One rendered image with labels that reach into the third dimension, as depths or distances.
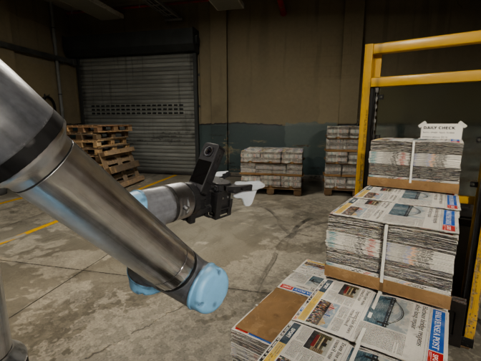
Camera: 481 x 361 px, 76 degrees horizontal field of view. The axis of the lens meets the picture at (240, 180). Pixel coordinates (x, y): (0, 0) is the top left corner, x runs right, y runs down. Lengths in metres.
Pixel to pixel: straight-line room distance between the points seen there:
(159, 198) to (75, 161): 0.25
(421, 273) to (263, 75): 6.87
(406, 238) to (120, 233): 0.87
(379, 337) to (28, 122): 0.89
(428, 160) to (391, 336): 0.89
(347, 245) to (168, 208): 0.70
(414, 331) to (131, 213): 0.83
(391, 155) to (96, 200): 1.44
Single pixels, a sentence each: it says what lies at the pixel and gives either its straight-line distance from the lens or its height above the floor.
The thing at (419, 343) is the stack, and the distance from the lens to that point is 0.99.
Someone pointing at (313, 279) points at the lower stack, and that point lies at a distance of 1.67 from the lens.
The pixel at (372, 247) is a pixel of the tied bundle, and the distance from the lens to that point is 1.11.
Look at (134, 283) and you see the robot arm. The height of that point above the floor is 1.09.
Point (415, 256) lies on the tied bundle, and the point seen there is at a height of 0.98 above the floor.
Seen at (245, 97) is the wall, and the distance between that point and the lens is 7.69.
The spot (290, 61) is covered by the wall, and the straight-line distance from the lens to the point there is 7.64.
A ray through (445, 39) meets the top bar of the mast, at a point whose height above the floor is 1.83.
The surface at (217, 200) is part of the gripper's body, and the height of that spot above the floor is 1.21.
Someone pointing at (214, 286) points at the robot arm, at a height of 1.13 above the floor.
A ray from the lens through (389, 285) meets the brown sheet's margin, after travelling 1.14.
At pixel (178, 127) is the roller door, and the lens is 8.16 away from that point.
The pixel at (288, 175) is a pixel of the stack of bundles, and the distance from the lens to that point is 5.82.
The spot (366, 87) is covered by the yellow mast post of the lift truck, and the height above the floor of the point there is 1.59.
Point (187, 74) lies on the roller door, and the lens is 8.14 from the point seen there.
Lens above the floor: 1.38
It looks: 11 degrees down
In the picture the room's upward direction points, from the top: straight up
